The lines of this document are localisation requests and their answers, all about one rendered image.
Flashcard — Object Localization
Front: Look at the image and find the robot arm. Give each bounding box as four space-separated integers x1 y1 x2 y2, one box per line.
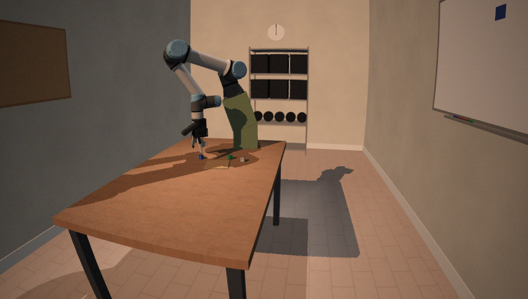
163 39 247 120

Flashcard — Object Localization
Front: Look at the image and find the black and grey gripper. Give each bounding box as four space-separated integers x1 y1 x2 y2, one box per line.
191 118 208 154

